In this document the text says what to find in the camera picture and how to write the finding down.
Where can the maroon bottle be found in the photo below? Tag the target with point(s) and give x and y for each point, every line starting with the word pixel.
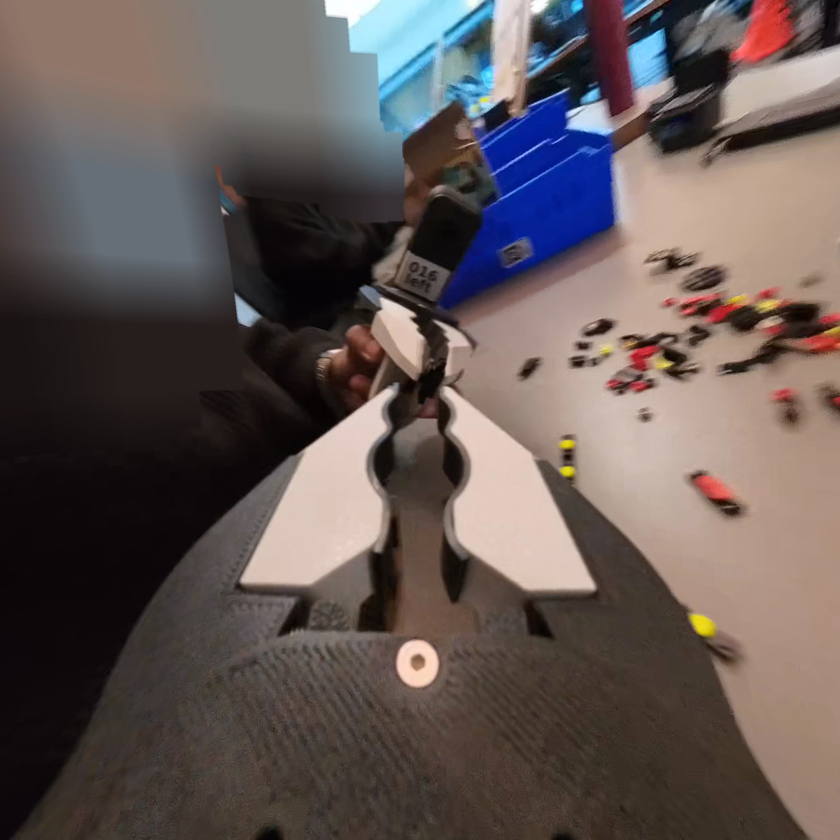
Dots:
pixel 610 59

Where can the black battery charger case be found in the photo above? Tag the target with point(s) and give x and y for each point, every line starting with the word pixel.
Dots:
pixel 702 69
pixel 686 121

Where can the small red black lego part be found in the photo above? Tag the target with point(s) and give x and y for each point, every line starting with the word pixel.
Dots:
pixel 786 403

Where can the black lego clip bar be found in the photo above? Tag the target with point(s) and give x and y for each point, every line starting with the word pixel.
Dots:
pixel 426 390

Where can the metal wristwatch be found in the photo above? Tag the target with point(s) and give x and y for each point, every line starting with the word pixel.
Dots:
pixel 325 367

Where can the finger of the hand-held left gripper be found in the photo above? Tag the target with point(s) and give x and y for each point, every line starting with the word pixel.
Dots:
pixel 457 358
pixel 403 341

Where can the tall cardboard sheet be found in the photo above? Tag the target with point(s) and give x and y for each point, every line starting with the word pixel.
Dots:
pixel 512 46

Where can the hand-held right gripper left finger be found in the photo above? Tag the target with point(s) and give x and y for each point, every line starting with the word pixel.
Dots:
pixel 315 518

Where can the printed cardboard lego box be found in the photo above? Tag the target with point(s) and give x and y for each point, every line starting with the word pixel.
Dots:
pixel 446 144

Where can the black flat device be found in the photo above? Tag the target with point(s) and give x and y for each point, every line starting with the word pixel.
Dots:
pixel 781 121

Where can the small black lego piece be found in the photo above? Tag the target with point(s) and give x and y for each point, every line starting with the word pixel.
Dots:
pixel 530 368

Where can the black rectangular lego plate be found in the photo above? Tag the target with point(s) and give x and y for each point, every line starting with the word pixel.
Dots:
pixel 669 260

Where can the red black lego subassembly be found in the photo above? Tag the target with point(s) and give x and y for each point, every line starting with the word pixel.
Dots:
pixel 715 492

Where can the person's left hand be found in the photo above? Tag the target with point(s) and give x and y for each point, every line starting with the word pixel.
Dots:
pixel 354 367

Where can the pile of loose lego pieces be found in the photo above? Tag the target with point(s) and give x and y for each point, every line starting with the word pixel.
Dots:
pixel 741 318

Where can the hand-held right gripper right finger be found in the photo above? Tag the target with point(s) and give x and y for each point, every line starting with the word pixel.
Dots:
pixel 518 518

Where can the blue plastic bin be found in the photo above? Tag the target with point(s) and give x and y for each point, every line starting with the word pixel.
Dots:
pixel 544 197

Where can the black yellow lego spider model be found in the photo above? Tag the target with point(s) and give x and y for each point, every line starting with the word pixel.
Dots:
pixel 568 459

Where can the black round lego plate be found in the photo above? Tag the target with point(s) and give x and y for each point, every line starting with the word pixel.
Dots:
pixel 703 278

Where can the person's left forearm black sleeve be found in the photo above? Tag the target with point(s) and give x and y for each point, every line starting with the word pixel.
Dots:
pixel 289 367

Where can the orange traffic cone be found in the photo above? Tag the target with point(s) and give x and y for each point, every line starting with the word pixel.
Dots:
pixel 764 33

